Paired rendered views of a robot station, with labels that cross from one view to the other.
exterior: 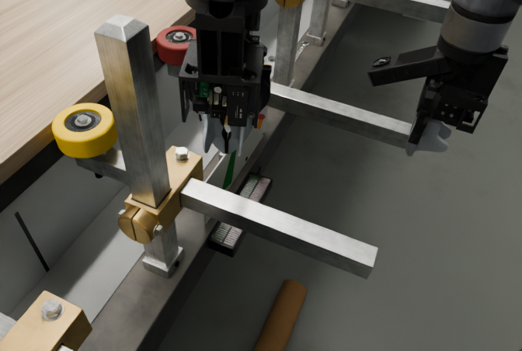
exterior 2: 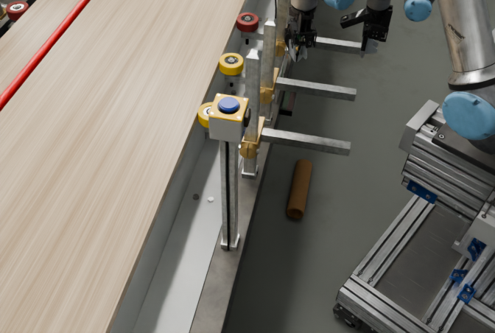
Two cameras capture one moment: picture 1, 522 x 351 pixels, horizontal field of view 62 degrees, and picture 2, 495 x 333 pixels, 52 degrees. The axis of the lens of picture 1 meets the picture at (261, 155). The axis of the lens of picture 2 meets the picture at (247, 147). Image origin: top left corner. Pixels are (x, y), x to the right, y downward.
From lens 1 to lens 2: 1.15 m
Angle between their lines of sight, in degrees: 6
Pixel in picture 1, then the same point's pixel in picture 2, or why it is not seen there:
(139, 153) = (269, 64)
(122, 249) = not seen: hidden behind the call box
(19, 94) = (196, 54)
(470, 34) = (377, 4)
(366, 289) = (348, 160)
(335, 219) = (320, 123)
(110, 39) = (269, 26)
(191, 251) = (274, 114)
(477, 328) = not seen: hidden behind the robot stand
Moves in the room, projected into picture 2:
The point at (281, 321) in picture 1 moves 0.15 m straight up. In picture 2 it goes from (301, 180) to (305, 160)
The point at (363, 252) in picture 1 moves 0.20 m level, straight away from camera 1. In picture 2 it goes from (350, 90) to (359, 55)
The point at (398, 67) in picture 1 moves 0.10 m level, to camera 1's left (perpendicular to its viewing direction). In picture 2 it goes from (352, 19) to (323, 20)
